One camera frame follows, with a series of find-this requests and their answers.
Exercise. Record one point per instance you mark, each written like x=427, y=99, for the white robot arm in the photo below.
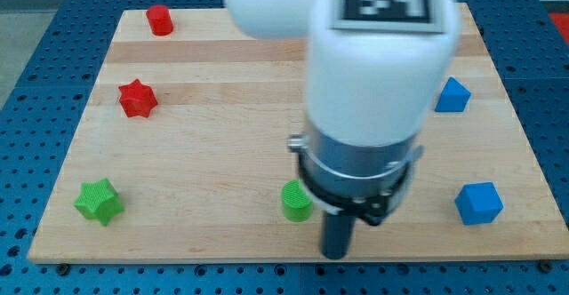
x=373, y=66

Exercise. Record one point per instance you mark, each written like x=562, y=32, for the red star block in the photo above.
x=137, y=99

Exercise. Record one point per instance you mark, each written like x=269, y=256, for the green star block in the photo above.
x=99, y=201

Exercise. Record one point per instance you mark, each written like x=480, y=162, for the green cylinder block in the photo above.
x=296, y=205

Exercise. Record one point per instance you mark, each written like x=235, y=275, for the silver wrist flange clamp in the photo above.
x=365, y=182

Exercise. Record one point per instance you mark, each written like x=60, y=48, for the wooden board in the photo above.
x=200, y=178

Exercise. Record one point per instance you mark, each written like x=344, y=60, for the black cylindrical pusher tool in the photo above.
x=336, y=235

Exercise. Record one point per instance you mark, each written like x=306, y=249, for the black white fiducial tag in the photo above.
x=407, y=16

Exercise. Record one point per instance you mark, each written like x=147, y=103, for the red cylinder block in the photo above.
x=159, y=20

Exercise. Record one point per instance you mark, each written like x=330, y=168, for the blue triangular prism block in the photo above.
x=453, y=98

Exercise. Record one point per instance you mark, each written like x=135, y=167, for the blue cube block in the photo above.
x=478, y=203

